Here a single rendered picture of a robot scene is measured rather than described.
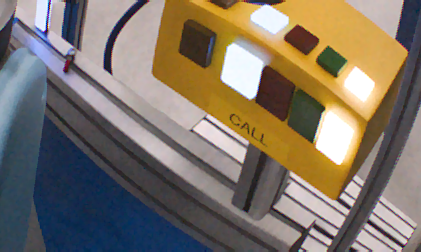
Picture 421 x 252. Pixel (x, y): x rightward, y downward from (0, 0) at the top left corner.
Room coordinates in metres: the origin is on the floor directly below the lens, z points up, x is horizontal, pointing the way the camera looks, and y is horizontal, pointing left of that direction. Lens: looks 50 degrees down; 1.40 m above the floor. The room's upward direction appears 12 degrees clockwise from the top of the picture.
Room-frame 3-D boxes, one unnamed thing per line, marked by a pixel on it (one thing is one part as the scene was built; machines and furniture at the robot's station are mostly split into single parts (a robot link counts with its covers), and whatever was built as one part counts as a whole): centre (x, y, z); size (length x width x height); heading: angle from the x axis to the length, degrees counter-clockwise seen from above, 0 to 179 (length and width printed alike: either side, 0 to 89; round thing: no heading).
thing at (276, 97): (0.33, -0.03, 1.04); 0.02 x 0.01 x 0.03; 61
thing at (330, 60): (0.34, -0.06, 1.08); 0.02 x 0.02 x 0.01; 61
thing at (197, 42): (0.36, 0.02, 1.04); 0.02 x 0.01 x 0.03; 61
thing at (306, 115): (0.32, -0.05, 1.04); 0.02 x 0.01 x 0.03; 61
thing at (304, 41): (0.35, -0.04, 1.08); 0.02 x 0.02 x 0.01; 61
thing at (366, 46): (0.38, -0.05, 1.02); 0.16 x 0.10 x 0.11; 61
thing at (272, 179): (0.38, -0.05, 0.92); 0.03 x 0.03 x 0.12; 61
